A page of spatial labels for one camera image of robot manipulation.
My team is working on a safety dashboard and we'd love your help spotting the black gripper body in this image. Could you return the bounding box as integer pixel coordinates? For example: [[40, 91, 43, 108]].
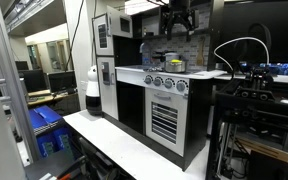
[[168, 0, 192, 19]]

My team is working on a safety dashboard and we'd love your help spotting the wooden spatula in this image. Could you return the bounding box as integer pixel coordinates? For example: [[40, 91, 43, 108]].
[[196, 35, 207, 67]]

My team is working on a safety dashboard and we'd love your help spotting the grey stove knob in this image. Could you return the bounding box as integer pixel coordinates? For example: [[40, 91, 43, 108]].
[[175, 79, 188, 93], [143, 74, 154, 85], [163, 78, 175, 90], [152, 76, 164, 87]]

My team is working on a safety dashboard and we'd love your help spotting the white microwave door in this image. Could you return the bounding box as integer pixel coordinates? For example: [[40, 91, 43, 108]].
[[106, 4, 134, 39]]

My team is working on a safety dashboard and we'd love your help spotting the toy stove top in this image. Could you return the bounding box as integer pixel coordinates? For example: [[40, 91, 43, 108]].
[[91, 0, 225, 172]]

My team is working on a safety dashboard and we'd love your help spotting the white fridge door with window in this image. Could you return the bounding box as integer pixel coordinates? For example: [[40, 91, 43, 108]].
[[92, 13, 115, 57]]

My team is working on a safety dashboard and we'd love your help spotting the white fridge door with dispenser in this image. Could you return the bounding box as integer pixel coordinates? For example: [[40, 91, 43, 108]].
[[96, 55, 119, 121]]

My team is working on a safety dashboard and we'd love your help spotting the large black monitor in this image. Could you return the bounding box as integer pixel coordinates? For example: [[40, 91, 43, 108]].
[[217, 0, 288, 66]]

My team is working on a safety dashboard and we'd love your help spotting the white black tabletop robot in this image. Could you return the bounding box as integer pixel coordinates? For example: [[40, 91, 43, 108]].
[[85, 64, 103, 117]]

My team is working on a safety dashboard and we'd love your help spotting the white oven door with vents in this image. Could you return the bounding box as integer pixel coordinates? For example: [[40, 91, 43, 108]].
[[145, 87, 189, 158]]

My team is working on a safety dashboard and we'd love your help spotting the black computer monitor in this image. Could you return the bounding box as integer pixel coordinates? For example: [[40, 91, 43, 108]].
[[14, 60, 30, 71], [18, 68, 48, 93], [47, 70, 78, 94]]

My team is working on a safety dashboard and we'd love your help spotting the wooden desk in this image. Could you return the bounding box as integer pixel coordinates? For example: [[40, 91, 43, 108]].
[[27, 88, 80, 108]]

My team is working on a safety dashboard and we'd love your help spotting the blue plastic storage bin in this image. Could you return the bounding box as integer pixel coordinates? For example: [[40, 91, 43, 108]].
[[36, 126, 74, 158], [28, 104, 64, 130]]

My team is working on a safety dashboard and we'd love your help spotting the black office chair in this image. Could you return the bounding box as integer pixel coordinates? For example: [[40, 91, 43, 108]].
[[77, 136, 135, 180]]

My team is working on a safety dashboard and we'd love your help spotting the grey toy appliance black handle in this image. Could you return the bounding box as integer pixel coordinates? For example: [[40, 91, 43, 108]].
[[151, 49, 182, 64]]

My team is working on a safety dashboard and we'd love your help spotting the silver steel pot with handles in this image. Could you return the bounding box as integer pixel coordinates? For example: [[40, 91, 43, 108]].
[[163, 59, 188, 74]]

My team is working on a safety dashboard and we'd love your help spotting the white cable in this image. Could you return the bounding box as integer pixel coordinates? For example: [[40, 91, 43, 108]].
[[213, 36, 271, 73]]

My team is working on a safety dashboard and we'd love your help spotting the hanging black cable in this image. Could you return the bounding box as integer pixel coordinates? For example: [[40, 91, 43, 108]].
[[64, 0, 86, 72]]

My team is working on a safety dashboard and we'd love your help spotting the black wire rack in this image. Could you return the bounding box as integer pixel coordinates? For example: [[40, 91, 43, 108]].
[[205, 64, 288, 180]]

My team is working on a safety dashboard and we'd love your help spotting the aluminium frame post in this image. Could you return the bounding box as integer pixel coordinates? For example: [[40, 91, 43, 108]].
[[0, 0, 42, 164]]

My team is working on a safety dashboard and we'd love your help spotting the red handled black tool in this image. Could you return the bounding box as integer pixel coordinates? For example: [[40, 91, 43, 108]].
[[55, 154, 87, 180]]

